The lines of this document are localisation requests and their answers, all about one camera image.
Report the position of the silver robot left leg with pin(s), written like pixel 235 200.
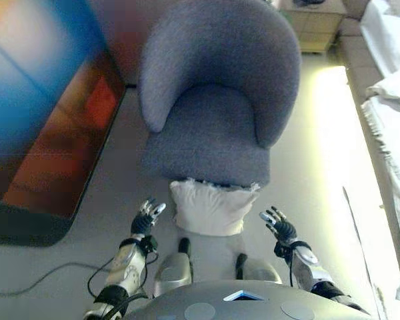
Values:
pixel 173 273

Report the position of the folded white duvet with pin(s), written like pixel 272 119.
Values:
pixel 393 90

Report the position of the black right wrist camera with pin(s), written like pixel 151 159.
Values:
pixel 281 250

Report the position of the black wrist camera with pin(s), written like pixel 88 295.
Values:
pixel 150 244
pixel 281 250

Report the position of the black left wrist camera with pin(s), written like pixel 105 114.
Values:
pixel 150 244

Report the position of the silver robot leg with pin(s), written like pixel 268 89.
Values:
pixel 260 271
pixel 173 273

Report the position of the grey robot torso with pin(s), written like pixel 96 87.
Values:
pixel 246 306

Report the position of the silver robot right leg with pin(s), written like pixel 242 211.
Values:
pixel 260 271

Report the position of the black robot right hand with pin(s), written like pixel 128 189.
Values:
pixel 285 231

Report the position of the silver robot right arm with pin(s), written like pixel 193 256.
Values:
pixel 303 270

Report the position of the black item on nightstand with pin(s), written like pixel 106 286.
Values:
pixel 306 2

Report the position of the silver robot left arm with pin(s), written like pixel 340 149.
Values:
pixel 128 266

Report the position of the white fringed cushion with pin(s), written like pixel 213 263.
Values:
pixel 213 210

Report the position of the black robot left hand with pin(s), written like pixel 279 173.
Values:
pixel 141 225

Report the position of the beige wooden nightstand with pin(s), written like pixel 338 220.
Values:
pixel 315 30

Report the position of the grey fabric armchair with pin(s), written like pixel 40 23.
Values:
pixel 220 66

